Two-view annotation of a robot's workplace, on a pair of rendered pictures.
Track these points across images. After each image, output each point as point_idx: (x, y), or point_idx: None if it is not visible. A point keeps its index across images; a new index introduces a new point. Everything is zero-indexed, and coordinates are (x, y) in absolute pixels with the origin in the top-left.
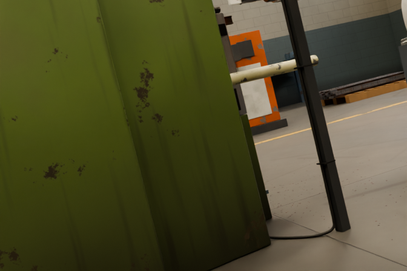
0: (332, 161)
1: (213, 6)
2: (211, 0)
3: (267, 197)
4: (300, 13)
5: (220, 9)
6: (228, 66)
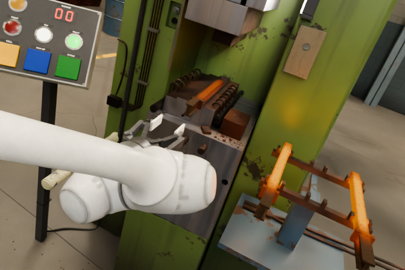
0: None
1: (113, 80)
2: (113, 75)
3: (116, 260)
4: (41, 103)
5: (150, 108)
6: (106, 122)
